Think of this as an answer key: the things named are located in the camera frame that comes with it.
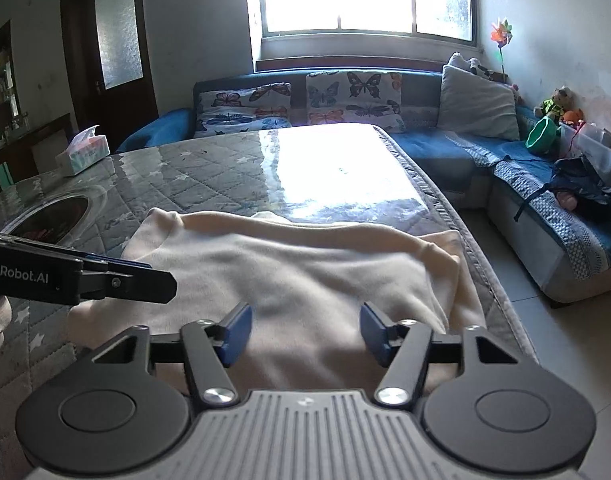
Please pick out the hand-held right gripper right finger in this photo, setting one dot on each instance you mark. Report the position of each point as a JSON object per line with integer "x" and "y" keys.
{"x": 375, "y": 335}

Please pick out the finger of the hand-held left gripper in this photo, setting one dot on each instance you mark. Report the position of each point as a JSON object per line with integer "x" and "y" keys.
{"x": 115, "y": 262}
{"x": 135, "y": 285}

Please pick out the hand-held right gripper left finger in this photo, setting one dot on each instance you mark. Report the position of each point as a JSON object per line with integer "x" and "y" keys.
{"x": 235, "y": 335}

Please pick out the cream knit garment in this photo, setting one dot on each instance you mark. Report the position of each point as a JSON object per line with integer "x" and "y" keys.
{"x": 285, "y": 270}

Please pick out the round black induction cooktop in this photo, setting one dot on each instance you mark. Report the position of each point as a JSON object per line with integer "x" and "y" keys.
{"x": 60, "y": 212}

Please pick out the green carton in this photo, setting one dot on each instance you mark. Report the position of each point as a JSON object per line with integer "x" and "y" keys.
{"x": 1, "y": 175}

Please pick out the white tissue box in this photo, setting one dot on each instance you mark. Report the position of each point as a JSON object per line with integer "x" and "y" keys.
{"x": 83, "y": 155}

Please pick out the dark wooden sideboard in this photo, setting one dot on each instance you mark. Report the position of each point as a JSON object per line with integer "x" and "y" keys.
{"x": 15, "y": 150}

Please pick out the pale chair back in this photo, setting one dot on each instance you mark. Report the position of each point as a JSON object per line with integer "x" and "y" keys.
{"x": 49, "y": 150}

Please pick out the dark wooden glass door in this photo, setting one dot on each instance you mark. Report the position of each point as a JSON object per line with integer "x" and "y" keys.
{"x": 120, "y": 100}

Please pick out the glass display cabinet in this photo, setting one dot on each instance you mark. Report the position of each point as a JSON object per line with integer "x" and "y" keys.
{"x": 3, "y": 85}

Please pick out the blue corner sofa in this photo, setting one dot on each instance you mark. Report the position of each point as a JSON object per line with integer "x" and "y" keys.
{"x": 420, "y": 147}

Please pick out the butterfly print pillow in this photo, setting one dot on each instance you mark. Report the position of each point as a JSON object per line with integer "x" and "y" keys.
{"x": 355, "y": 100}
{"x": 243, "y": 110}

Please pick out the blue patterned sofa cover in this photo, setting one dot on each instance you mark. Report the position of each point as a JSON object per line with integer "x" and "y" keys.
{"x": 560, "y": 235}

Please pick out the grey square pillow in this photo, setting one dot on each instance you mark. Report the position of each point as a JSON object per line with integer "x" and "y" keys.
{"x": 478, "y": 105}

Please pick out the green plastic bowl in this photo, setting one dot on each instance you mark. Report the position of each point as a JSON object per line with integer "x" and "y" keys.
{"x": 543, "y": 136}

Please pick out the dark blue clothing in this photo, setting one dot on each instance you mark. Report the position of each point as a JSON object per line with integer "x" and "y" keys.
{"x": 585, "y": 180}

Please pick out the white pillow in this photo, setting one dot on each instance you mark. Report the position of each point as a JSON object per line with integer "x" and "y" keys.
{"x": 459, "y": 61}

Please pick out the black white plush toy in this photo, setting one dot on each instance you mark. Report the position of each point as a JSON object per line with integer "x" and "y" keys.
{"x": 488, "y": 71}

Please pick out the clear plastic storage box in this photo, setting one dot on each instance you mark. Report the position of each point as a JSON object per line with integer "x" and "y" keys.
{"x": 600, "y": 147}

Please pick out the brown plush bear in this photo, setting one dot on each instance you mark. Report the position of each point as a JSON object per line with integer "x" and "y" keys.
{"x": 554, "y": 102}

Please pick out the orange plush toy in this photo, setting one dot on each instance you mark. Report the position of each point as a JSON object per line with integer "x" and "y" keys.
{"x": 573, "y": 117}

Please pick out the colourful pinwheel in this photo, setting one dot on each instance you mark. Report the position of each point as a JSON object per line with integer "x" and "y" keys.
{"x": 500, "y": 36}

